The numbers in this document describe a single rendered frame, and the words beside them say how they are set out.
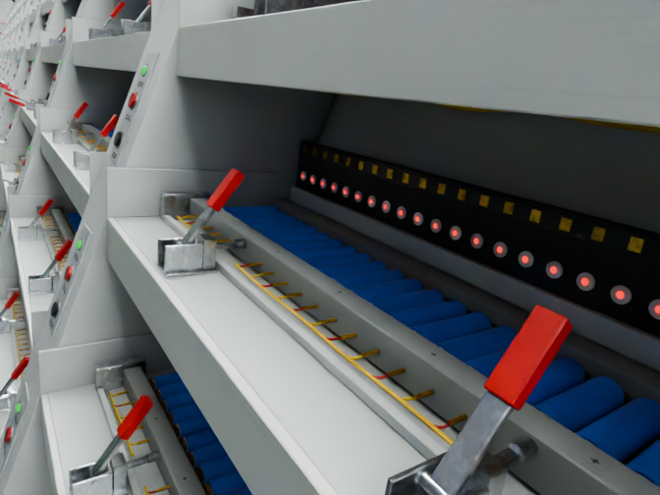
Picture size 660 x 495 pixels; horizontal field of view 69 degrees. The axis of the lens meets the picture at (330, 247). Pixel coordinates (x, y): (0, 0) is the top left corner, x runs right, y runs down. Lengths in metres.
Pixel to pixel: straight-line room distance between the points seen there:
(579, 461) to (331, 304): 0.16
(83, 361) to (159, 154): 0.23
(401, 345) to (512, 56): 0.14
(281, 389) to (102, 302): 0.34
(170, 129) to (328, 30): 0.28
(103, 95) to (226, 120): 0.70
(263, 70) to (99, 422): 0.37
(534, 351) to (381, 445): 0.08
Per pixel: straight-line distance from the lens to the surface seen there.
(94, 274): 0.55
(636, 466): 0.24
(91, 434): 0.53
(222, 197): 0.37
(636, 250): 0.31
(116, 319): 0.57
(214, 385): 0.28
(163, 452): 0.47
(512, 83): 0.19
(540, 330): 0.18
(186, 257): 0.37
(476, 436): 0.18
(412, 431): 0.23
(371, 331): 0.27
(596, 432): 0.24
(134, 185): 0.52
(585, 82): 0.18
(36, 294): 0.83
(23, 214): 1.24
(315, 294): 0.31
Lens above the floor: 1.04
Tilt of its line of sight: 5 degrees down
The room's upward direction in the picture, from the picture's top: 23 degrees clockwise
